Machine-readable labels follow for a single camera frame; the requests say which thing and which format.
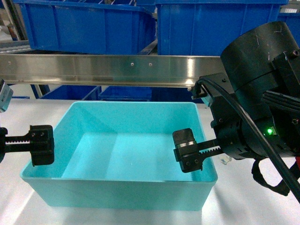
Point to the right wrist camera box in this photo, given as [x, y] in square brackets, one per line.
[200, 91]

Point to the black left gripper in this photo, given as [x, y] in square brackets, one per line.
[39, 142]

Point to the blue bin front shelf right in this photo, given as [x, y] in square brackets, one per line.
[207, 27]

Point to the blue bin front shelf left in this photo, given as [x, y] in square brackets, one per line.
[87, 26]

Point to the light cyan plastic bin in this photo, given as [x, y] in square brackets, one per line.
[120, 155]

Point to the blue bin shelf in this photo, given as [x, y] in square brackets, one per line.
[87, 26]
[207, 27]

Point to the steel front shelf rail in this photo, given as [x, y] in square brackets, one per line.
[115, 70]

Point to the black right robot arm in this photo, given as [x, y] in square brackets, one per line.
[269, 48]

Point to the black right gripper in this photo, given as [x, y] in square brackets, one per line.
[269, 104]

